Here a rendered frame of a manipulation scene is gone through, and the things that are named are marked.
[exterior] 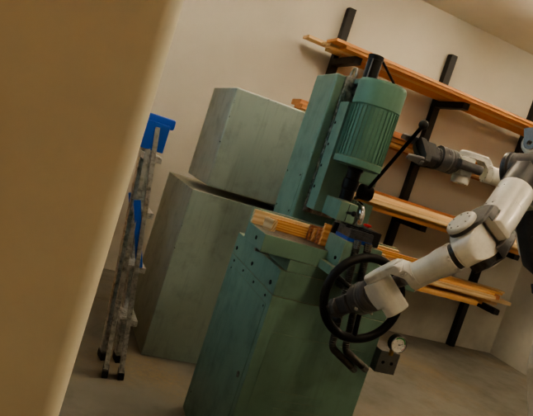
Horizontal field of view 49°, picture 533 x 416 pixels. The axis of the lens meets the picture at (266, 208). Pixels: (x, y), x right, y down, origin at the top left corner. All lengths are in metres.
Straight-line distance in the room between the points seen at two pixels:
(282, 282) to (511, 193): 0.79
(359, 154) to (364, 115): 0.14
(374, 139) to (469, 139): 3.38
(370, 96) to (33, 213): 1.78
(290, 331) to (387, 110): 0.82
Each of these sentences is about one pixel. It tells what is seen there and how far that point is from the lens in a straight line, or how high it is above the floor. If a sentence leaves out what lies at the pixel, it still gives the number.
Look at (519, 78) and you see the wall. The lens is 5.68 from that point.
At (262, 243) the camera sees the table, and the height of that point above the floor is 0.87.
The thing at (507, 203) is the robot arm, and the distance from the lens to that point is 1.49.
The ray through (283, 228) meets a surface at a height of 0.91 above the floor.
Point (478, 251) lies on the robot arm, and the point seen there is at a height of 1.08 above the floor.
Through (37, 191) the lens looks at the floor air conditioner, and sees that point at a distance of 0.34.
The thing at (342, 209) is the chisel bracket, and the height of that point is 1.04.
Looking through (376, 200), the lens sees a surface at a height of 1.07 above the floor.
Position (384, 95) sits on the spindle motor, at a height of 1.46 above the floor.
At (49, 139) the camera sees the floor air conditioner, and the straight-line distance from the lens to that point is 0.34.
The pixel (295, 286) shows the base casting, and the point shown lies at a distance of 1.94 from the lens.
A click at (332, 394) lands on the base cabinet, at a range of 2.15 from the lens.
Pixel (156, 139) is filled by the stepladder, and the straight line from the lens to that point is 2.49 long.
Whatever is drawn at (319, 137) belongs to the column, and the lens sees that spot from 2.25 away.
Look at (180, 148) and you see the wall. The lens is 4.30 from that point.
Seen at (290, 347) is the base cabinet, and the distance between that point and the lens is 2.01.
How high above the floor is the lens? 1.14
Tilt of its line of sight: 5 degrees down
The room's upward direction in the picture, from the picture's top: 18 degrees clockwise
